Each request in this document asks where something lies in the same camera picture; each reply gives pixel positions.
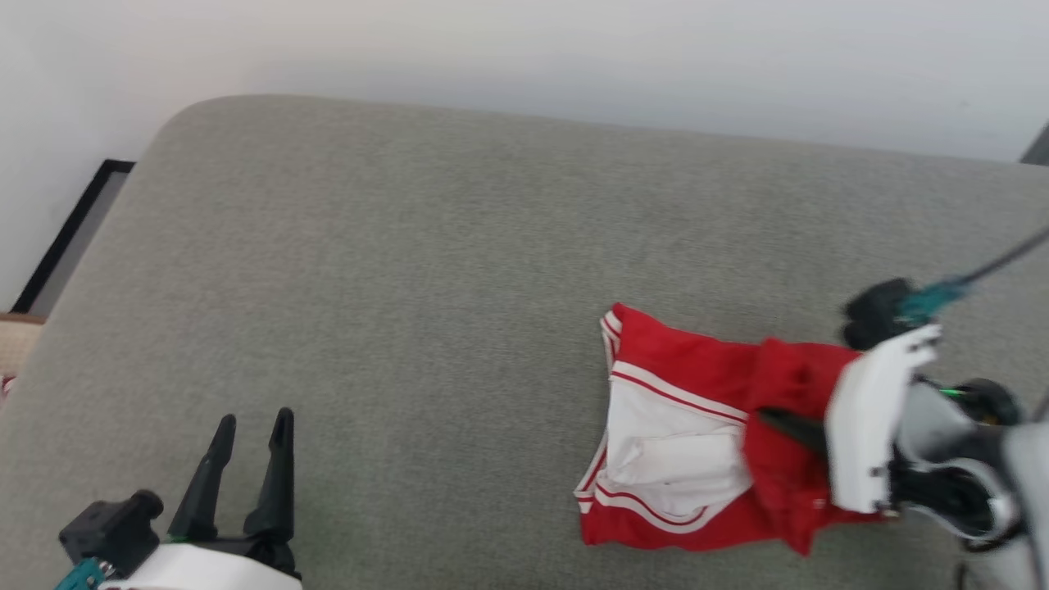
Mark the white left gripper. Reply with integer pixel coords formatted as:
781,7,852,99
98,407,304,590

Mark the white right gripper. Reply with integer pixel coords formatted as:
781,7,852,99
758,323,944,514

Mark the red white basketball jersey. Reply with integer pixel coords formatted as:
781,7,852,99
573,302,892,559

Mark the beige object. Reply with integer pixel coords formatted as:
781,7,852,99
0,312,47,388

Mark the grey fabric sofa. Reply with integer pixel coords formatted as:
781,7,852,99
0,93,1049,590

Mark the black skirting strip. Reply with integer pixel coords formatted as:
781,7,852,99
8,159,137,315

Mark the grey metal pole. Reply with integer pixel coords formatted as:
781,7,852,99
1019,122,1049,167

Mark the teal right camera connector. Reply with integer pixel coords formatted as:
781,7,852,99
897,278,973,326

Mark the teal camera connector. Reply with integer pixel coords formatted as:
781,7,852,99
55,558,104,590
897,278,973,326

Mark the teal left camera connector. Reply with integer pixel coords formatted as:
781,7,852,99
55,558,104,590

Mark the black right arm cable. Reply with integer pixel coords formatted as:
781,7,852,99
959,225,1049,288

